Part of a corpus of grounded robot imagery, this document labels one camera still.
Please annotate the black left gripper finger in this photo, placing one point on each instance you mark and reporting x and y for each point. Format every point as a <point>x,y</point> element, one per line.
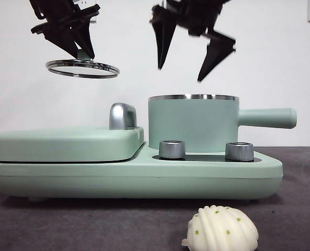
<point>87,39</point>
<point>66,41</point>

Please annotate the glass lid with green knob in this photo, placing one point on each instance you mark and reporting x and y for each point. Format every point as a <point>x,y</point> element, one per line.
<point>81,68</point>

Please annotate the silver control knob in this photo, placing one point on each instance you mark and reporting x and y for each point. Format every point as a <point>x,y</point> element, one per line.
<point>172,149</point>
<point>239,151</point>

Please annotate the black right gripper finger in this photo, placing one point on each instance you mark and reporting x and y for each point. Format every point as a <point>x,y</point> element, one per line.
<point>217,55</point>
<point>164,41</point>

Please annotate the white bun with green dots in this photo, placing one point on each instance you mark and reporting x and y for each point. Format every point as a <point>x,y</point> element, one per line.
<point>220,230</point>

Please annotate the mint green cooker base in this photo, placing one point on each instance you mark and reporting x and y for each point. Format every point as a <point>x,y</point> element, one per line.
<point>144,180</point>

